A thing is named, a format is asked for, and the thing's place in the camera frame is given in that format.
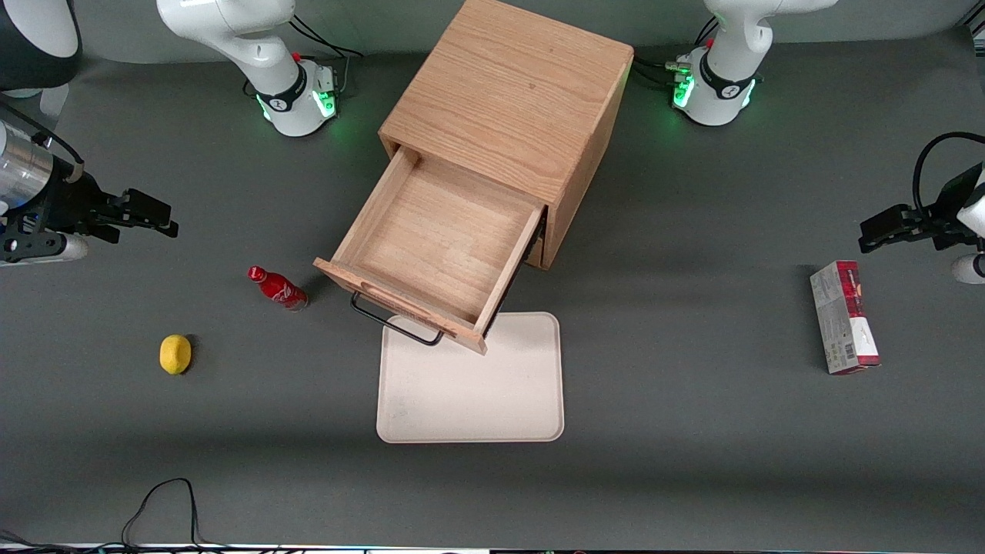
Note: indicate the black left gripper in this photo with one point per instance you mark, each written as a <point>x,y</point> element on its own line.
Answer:
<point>943,216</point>

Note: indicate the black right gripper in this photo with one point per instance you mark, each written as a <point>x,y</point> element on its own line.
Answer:
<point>68,203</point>

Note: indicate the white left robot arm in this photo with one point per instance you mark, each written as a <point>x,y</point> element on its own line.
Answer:
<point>723,92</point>

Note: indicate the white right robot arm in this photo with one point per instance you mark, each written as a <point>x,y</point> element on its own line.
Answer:
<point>231,23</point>

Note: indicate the wooden drawer cabinet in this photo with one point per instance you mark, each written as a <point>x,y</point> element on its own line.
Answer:
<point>508,77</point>

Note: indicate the grey and red carton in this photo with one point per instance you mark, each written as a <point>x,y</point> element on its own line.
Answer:
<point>845,319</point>

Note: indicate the yellow lemon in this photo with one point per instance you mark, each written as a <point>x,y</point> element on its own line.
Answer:
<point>175,354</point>

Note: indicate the red soda bottle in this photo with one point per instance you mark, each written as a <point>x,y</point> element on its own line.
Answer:
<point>278,289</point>

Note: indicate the beige rectangular tray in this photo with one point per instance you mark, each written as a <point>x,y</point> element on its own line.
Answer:
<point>477,400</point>

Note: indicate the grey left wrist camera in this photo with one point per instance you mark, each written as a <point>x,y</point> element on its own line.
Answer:
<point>968,269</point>

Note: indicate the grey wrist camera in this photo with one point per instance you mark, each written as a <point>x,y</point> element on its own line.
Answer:
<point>968,269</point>
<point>54,250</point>

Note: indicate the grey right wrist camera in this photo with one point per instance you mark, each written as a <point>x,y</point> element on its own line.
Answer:
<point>54,250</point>

